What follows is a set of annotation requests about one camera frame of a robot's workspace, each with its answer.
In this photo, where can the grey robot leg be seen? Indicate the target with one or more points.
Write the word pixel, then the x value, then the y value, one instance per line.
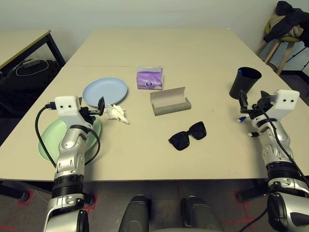
pixel 200 215
pixel 135 212

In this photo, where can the grey power adapter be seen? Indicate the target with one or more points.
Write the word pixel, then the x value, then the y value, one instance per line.
pixel 30 62

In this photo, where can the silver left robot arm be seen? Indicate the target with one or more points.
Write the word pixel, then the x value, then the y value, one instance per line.
pixel 70 145

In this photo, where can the grey left robot leg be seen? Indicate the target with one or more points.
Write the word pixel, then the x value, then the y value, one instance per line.
pixel 135 212

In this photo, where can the white marker black cap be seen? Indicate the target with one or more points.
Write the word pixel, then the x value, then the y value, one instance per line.
pixel 252 134

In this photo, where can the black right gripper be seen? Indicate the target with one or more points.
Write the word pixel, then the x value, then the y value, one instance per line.
pixel 256 108

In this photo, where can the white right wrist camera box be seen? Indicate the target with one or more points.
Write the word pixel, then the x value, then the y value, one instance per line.
pixel 286 101

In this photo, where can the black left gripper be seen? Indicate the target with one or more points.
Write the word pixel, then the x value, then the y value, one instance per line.
pixel 87 114

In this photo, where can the black jacket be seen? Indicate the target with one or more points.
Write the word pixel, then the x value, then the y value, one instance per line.
pixel 287 14

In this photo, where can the grey glasses case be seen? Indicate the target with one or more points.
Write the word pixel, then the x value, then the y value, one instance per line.
pixel 169 107

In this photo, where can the light green plate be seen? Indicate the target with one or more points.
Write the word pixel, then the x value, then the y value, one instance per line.
pixel 49 140

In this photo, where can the purple tissue pack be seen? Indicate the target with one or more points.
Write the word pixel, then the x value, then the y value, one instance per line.
pixel 149 81

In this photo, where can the black bag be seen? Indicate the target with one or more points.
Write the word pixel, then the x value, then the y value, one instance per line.
pixel 24 87

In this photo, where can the black tripod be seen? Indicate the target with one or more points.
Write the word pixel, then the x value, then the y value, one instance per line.
pixel 299 52

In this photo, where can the white marker blue cap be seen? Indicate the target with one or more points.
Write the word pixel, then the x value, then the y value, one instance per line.
pixel 242 119

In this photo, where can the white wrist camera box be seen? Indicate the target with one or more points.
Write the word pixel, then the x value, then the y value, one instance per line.
pixel 286 101
pixel 67 108

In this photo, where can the yellow-green stool cushion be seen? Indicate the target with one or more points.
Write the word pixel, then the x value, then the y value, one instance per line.
pixel 289 38

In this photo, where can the beige garment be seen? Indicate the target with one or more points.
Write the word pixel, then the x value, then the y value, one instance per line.
pixel 274 21

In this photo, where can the white tissue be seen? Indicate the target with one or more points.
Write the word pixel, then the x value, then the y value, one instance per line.
pixel 116 113

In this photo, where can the grey right robot leg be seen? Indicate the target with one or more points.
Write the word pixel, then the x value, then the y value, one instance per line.
pixel 200 215

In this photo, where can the beige side table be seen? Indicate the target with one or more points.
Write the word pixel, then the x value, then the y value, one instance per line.
pixel 19 41

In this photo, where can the black sunglasses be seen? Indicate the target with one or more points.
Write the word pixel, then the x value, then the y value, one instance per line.
pixel 182 142

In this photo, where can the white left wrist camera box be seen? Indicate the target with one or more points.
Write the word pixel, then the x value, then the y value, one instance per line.
pixel 67 108

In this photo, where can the black cup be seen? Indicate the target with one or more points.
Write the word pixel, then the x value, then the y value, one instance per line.
pixel 241 84

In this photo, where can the light blue plate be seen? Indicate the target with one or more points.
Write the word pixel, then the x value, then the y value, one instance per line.
pixel 106 90

